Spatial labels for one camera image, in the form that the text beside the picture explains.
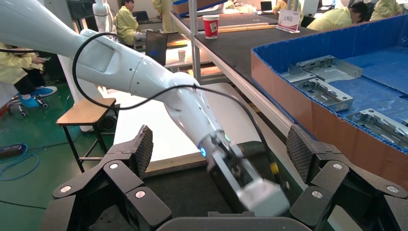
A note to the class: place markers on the white table sign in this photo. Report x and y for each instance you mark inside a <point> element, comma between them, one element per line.
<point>288,19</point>

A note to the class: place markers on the black work mat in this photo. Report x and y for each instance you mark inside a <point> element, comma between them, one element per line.
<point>191,191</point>

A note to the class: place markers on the white robot column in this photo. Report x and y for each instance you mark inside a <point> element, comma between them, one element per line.
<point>68,89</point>

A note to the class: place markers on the black power adapter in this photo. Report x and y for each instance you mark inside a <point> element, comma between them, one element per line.
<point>12,150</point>

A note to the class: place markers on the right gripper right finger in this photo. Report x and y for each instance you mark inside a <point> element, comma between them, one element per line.
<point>331,178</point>

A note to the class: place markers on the grey metal post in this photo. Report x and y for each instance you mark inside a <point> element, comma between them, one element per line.
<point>193,38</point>

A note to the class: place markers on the blue corrugated plastic box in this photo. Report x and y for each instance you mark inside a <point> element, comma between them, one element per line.
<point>350,134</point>

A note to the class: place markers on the small white paper cup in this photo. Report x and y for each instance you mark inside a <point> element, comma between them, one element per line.
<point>181,56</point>

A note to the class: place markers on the large black table mat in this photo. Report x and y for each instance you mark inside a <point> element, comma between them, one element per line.
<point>229,47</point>

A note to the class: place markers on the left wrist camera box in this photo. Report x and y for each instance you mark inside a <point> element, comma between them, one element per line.
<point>264,197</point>

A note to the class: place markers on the person in yellow jacket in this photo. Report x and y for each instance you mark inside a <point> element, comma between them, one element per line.
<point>126,24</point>
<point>12,67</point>
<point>334,20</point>
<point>385,9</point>
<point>283,4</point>
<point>161,12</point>

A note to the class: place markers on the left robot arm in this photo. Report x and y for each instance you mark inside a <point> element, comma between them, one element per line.
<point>111,63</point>

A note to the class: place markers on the black laptop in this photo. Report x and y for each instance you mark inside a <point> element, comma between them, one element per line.
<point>141,16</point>
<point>156,47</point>
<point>266,6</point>

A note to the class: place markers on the blue box on shelf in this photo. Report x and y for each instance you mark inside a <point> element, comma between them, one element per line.
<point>194,6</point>

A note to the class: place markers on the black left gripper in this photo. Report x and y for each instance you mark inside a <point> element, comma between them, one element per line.
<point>226,188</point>

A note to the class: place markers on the long wooden plank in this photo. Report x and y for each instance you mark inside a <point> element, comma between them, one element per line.
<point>245,27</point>

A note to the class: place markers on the silver sheet metal bracket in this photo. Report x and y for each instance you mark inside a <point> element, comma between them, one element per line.
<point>318,91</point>
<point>379,126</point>
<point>331,67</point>

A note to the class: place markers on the wooden stool black legs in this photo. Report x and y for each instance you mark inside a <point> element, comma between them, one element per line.
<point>86,111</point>

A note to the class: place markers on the red paper cup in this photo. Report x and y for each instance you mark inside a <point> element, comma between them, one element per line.
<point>211,27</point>

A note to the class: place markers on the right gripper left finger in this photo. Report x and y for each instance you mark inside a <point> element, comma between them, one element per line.
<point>121,178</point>

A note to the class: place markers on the black caster chair base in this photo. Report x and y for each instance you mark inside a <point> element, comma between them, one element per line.
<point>22,106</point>

